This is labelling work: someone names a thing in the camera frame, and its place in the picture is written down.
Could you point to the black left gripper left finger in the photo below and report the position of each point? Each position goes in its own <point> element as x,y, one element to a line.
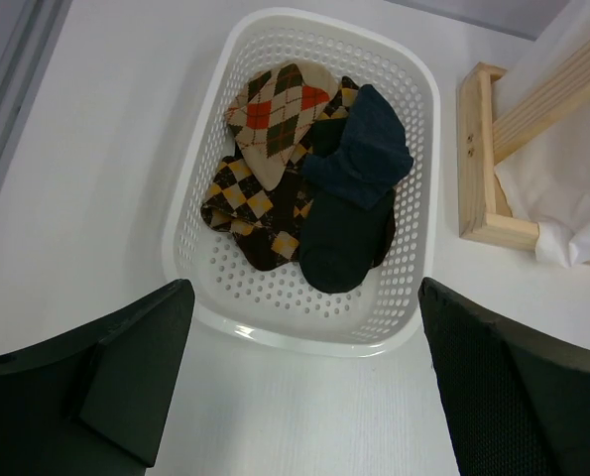
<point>95,400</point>

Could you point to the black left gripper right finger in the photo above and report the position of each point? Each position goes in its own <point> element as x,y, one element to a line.
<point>516,400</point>

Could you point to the white perforated plastic basket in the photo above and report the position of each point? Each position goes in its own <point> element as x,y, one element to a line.
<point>280,308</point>

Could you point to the wooden clothes rack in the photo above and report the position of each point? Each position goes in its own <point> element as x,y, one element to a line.
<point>486,138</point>

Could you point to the white hanging cloth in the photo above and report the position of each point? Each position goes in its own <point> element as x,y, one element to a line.
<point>548,180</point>

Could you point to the black plain sock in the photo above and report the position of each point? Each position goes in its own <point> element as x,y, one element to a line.
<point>340,242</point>

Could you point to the brown yellow argyle sock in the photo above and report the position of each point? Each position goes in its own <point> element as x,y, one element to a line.
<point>264,224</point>

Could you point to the dark navy ribbed sock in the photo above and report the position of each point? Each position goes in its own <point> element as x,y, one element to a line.
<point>372,156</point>

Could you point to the beige orange argyle sock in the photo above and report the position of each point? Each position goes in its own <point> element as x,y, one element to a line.
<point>274,110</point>

